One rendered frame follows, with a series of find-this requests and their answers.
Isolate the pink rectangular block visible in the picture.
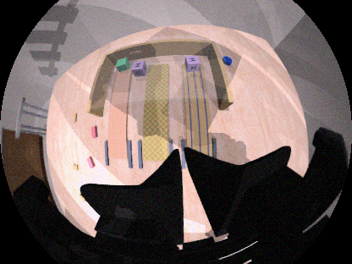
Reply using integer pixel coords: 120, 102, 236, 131
91, 126, 98, 139
87, 157, 96, 168

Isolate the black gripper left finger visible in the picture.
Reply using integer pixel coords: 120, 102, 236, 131
80, 149, 185, 245

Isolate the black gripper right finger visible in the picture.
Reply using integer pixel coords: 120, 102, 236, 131
184, 146, 291, 237

